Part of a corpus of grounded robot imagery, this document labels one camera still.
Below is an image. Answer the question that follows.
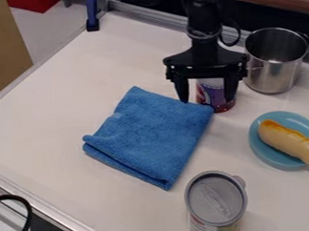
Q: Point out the red box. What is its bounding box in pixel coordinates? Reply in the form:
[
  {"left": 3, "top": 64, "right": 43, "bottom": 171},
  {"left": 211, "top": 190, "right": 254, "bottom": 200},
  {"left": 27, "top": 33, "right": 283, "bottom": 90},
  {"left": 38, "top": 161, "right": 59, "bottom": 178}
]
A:
[{"left": 5, "top": 0, "right": 65, "bottom": 15}]

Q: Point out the blue clamp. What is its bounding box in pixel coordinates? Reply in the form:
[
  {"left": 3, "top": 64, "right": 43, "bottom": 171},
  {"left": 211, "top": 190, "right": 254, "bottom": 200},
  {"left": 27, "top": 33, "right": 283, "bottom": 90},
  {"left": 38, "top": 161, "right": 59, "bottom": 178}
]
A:
[{"left": 84, "top": 0, "right": 102, "bottom": 32}]

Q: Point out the large silver can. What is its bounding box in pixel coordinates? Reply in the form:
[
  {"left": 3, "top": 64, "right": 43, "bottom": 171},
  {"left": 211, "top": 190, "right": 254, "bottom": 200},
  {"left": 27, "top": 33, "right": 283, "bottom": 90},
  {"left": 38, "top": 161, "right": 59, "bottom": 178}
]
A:
[{"left": 181, "top": 169, "right": 251, "bottom": 231}]

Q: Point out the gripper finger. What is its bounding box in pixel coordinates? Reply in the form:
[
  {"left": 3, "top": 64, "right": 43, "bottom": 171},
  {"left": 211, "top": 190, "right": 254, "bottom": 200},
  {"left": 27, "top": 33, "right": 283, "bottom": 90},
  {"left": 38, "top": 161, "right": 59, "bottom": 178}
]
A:
[
  {"left": 223, "top": 73, "right": 243, "bottom": 103},
  {"left": 173, "top": 75, "right": 194, "bottom": 104}
]

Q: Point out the small purple can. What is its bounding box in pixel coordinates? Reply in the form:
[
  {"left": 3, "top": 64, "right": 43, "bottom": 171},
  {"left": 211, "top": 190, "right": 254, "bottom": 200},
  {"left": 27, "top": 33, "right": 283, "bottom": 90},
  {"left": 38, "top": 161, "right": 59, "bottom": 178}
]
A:
[{"left": 194, "top": 75, "right": 239, "bottom": 114}]

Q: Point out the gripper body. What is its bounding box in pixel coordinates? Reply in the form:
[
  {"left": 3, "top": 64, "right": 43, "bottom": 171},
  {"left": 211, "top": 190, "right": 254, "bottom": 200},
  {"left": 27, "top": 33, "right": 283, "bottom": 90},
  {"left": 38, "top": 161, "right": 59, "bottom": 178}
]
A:
[{"left": 160, "top": 33, "right": 252, "bottom": 84}]

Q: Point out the silver pot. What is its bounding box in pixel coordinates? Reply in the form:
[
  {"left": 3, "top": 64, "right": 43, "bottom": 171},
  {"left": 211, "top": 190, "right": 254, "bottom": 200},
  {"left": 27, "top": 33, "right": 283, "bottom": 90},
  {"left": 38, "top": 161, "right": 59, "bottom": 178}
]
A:
[{"left": 240, "top": 25, "right": 309, "bottom": 96}]

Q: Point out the blue plate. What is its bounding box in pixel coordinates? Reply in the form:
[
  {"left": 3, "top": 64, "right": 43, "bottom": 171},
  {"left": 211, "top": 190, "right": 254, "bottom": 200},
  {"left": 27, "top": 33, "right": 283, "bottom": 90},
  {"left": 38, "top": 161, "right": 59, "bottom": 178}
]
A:
[{"left": 246, "top": 109, "right": 309, "bottom": 174}]

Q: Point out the blue cloth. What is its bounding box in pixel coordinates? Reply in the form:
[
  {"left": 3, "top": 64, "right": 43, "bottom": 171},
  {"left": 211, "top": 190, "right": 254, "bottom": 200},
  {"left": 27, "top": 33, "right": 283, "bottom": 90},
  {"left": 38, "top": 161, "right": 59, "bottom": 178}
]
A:
[{"left": 79, "top": 83, "right": 219, "bottom": 195}]

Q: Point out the toy bread loaf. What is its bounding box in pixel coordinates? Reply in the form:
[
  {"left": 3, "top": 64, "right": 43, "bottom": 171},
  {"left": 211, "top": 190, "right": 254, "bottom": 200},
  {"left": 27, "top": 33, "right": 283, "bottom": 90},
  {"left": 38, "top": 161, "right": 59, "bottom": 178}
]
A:
[{"left": 256, "top": 117, "right": 309, "bottom": 169}]

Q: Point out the cardboard box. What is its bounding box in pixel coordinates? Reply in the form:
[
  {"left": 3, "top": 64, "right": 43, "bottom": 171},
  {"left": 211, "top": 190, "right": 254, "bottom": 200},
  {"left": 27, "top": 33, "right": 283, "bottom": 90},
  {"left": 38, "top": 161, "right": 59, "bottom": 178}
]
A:
[{"left": 0, "top": 0, "right": 35, "bottom": 99}]

